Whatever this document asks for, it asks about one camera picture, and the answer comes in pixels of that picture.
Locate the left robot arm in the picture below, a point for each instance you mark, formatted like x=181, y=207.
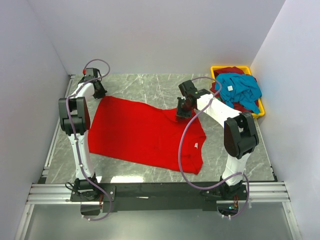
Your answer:
x=74, y=119

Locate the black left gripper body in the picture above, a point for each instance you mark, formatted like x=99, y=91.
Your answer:
x=101, y=93

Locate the black base beam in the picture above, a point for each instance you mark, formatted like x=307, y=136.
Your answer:
x=160, y=196

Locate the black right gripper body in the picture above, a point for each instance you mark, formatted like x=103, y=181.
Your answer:
x=183, y=110

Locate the bright red t shirt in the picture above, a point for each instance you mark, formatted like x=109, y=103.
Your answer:
x=140, y=133

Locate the blue t shirt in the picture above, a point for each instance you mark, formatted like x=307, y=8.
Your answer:
x=239, y=88

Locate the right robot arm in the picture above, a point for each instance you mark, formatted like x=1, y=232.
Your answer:
x=240, y=136

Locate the dark red shirt in bin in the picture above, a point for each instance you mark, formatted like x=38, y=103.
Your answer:
x=216, y=86

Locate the aluminium side rail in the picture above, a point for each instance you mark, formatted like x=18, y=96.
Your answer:
x=59, y=166

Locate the aluminium front rail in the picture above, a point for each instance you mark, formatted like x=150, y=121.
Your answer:
x=260, y=192

